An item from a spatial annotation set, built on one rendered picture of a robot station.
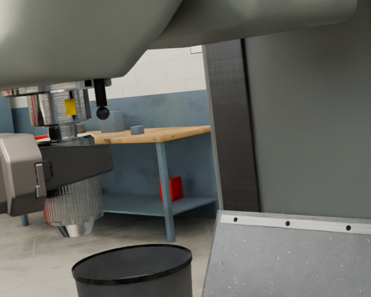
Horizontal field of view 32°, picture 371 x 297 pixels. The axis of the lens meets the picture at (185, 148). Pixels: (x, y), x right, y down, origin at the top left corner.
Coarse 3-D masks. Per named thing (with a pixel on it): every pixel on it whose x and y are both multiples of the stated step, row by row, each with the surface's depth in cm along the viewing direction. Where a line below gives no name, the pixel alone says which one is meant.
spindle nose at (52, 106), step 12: (36, 96) 48; (48, 96) 48; (60, 96) 48; (72, 96) 49; (84, 96) 50; (36, 108) 49; (48, 108) 48; (60, 108) 48; (84, 108) 49; (36, 120) 49; (48, 120) 48; (60, 120) 48; (72, 120) 49; (84, 120) 50
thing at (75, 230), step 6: (90, 222) 51; (60, 228) 50; (66, 228) 50; (72, 228) 50; (78, 228) 50; (84, 228) 50; (90, 228) 51; (66, 234) 51; (72, 234) 50; (78, 234) 50; (84, 234) 51
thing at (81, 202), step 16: (96, 176) 50; (48, 192) 49; (64, 192) 49; (80, 192) 49; (96, 192) 50; (48, 208) 50; (64, 208) 49; (80, 208) 49; (96, 208) 50; (48, 224) 50; (64, 224) 49
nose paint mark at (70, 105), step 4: (64, 100) 48; (68, 100) 48; (72, 100) 49; (68, 104) 48; (72, 104) 49; (68, 108) 48; (72, 108) 49; (68, 112) 48; (72, 112) 49; (76, 112) 49
